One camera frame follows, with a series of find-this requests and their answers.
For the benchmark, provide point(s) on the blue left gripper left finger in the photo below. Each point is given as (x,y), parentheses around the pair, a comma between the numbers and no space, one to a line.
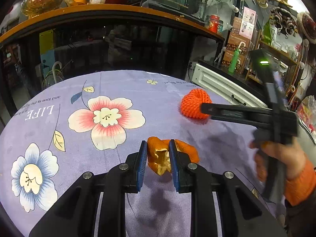
(141,165)

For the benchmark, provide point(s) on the purple floral tablecloth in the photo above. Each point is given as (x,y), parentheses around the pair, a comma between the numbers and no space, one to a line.
(92,123)

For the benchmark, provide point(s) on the wooden curved counter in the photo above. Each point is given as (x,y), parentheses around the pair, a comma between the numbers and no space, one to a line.
(56,17)

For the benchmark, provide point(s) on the wooden shelf unit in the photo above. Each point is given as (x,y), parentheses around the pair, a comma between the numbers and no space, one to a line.
(278,61)

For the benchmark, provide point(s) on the orange sleeve forearm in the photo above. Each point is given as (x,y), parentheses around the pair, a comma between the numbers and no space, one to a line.
(299,189)

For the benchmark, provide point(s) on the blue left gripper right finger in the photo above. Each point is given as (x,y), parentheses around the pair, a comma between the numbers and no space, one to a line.
(173,155)

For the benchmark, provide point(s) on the green bottle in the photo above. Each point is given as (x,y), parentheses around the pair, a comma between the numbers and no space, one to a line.
(234,61)

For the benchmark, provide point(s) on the red tin can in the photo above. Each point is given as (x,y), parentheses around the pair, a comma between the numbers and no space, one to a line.
(214,21)

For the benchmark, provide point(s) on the right hand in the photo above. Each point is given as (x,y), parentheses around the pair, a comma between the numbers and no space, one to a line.
(291,155)

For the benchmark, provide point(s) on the white curved drawer front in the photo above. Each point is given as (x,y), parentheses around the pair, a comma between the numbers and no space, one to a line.
(227,89)

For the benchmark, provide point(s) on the glass fruit bowl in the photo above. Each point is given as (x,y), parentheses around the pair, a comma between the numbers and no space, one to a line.
(32,8)

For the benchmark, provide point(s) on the orange foam fruit net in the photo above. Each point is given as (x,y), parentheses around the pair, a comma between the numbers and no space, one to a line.
(191,102)

